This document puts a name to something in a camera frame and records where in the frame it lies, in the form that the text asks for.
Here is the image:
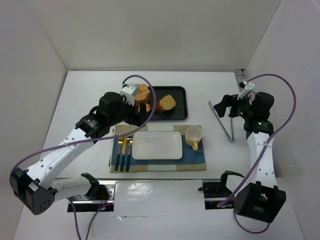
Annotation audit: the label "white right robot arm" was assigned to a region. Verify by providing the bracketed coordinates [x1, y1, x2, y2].
[213, 92, 286, 224]

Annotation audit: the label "gold spoon green handle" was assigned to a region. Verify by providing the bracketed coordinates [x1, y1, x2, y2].
[125, 136, 133, 172]

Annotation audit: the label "large orange flower bread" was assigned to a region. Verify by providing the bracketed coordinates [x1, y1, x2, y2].
[134, 83, 151, 107]

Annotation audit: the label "metal tongs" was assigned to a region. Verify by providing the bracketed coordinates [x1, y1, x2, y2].
[208, 100, 235, 144]

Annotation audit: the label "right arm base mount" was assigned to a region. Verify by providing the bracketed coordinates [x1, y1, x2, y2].
[198, 170, 244, 210]

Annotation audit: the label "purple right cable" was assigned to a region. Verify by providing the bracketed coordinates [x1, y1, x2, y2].
[216, 73, 298, 234]

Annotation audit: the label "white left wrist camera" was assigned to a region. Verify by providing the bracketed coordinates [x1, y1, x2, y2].
[120, 83, 140, 106]

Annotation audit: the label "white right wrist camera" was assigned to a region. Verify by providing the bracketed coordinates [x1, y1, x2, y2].
[237, 81, 256, 100]

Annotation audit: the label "aluminium frame rail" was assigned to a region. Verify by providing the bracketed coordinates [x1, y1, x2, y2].
[234, 69, 244, 89]

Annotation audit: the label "tan sliced bread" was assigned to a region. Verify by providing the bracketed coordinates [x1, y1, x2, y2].
[158, 94, 176, 109]

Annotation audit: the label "gold knife green handle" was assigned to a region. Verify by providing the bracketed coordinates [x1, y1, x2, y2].
[120, 136, 128, 172]

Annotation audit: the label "black baking tray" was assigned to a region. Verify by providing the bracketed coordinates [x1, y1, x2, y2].
[129, 85, 189, 123]

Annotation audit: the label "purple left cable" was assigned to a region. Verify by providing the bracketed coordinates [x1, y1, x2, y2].
[9, 75, 157, 240]

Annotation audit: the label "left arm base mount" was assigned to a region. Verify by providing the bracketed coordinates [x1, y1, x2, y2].
[66, 173, 116, 213]

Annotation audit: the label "yellow cup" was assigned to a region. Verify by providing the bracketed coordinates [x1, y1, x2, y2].
[185, 125, 203, 151]

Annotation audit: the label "white rectangular plate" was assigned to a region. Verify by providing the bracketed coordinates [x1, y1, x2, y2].
[131, 131, 183, 161]

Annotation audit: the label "purple cable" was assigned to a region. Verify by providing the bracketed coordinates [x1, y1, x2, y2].
[9, 75, 157, 240]
[216, 73, 298, 234]

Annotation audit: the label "small round orange bun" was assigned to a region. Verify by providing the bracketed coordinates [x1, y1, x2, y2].
[145, 103, 151, 113]

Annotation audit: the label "dark brown bread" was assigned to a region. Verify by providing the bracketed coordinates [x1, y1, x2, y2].
[155, 105, 175, 114]

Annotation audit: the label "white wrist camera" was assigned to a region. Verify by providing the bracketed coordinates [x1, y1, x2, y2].
[120, 83, 140, 106]
[237, 81, 256, 100]

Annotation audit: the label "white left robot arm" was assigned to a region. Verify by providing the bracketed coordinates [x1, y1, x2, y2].
[9, 92, 150, 216]

